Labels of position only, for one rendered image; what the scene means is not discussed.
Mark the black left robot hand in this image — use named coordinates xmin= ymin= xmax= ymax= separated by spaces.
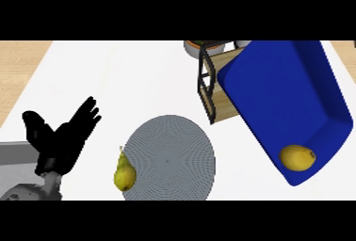
xmin=21 ymin=96 xmax=104 ymax=177

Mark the blue tray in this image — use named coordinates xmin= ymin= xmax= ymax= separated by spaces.
xmin=216 ymin=40 xmax=355 ymax=187

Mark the yellow-green pear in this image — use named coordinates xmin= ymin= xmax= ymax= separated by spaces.
xmin=113 ymin=145 xmax=138 ymax=192

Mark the round grey placemat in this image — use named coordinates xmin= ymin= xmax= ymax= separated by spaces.
xmin=121 ymin=114 xmax=217 ymax=201

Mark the grey plant pot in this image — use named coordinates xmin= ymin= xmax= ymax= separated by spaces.
xmin=183 ymin=40 xmax=226 ymax=59

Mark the pale grey round container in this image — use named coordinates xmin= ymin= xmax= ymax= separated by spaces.
xmin=234 ymin=40 xmax=253 ymax=49

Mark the round yellow fruit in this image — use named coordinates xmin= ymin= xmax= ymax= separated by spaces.
xmin=278 ymin=144 xmax=318 ymax=172

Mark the black wire wooden tiered shelf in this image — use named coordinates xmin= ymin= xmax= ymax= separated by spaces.
xmin=197 ymin=40 xmax=248 ymax=126

